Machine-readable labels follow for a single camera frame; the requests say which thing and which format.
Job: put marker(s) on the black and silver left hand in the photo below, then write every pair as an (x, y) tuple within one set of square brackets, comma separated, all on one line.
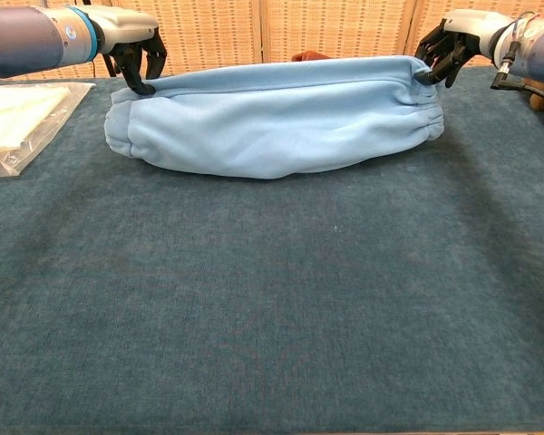
[(127, 27)]

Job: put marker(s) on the black and silver right hand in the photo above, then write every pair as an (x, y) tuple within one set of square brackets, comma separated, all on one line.
[(469, 27)]

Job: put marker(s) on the blue sweatpants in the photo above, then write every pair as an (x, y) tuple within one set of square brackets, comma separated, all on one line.
[(276, 122)]

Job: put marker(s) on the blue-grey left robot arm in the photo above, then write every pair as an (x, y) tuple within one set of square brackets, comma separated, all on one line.
[(27, 38)]

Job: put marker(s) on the black tripod stand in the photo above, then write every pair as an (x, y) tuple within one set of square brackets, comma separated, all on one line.
[(109, 67)]

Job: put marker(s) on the bamboo folding screen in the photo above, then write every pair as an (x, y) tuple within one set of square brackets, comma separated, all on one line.
[(344, 27)]

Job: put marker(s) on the clear bag with white garment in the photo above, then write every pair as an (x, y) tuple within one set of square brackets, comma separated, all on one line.
[(18, 118)]

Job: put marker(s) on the rust brown crumpled cloth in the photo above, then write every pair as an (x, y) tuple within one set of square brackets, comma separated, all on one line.
[(310, 56)]

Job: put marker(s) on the teal table mat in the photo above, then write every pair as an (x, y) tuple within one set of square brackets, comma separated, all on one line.
[(272, 294)]

